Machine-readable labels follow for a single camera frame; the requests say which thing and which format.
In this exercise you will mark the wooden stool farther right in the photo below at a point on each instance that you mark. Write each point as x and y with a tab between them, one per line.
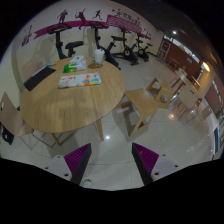
163	90

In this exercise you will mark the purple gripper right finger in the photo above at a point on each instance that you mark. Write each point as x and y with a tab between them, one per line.
145	160

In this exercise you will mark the wooden chair at left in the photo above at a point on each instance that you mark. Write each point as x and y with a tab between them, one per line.
10	118

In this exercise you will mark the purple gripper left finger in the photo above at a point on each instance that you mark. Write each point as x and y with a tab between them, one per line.
77	161

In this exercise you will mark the black exercise bike far right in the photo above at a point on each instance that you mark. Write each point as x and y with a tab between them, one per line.
142	51

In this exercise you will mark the white plastic cup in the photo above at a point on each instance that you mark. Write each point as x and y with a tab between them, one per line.
99	56

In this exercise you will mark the magenta wall sports banner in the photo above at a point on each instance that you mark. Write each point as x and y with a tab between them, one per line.
117	19

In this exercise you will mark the wooden stool near table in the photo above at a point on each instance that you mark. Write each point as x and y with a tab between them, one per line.
145	105

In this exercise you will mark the black laptop sleeve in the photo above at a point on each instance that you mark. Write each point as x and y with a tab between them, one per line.
38	77

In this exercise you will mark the green white wipes pack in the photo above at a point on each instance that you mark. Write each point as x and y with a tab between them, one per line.
73	67

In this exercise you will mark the wooden chair right background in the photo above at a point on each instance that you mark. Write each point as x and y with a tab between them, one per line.
185	99

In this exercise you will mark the round wooden table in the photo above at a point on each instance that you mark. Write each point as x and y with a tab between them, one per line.
49	109

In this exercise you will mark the white tissue box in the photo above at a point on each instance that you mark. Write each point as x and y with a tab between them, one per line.
76	59

